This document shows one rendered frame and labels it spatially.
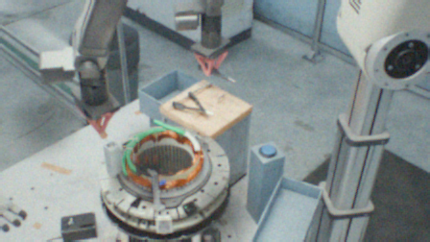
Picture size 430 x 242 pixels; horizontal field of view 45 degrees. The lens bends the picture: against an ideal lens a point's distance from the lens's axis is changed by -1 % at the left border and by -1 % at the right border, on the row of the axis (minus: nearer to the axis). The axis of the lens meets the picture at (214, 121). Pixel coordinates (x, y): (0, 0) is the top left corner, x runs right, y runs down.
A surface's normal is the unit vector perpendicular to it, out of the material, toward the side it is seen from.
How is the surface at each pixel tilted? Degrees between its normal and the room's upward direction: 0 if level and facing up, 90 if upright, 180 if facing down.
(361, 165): 90
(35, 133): 0
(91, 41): 110
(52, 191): 0
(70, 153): 0
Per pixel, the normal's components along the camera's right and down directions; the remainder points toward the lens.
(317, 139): 0.02, -0.78
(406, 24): 0.14, 0.84
